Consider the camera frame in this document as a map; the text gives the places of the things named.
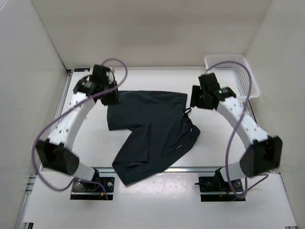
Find dark navy shorts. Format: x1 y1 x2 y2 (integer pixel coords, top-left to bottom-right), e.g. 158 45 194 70
107 91 201 186

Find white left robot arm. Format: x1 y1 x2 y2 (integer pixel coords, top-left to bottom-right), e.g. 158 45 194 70
36 65 120 191

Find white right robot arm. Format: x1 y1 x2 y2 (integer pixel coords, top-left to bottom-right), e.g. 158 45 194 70
190 73 283 191

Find white plastic mesh basket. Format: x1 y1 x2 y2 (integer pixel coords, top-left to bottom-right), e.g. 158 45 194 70
204 54 252 102

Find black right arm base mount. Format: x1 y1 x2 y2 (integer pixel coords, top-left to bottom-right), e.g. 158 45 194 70
195 169 245 202

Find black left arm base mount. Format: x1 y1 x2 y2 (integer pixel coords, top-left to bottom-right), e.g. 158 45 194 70
70 169 115 201

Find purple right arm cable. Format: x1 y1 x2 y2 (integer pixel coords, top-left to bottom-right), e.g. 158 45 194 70
202 61 270 200

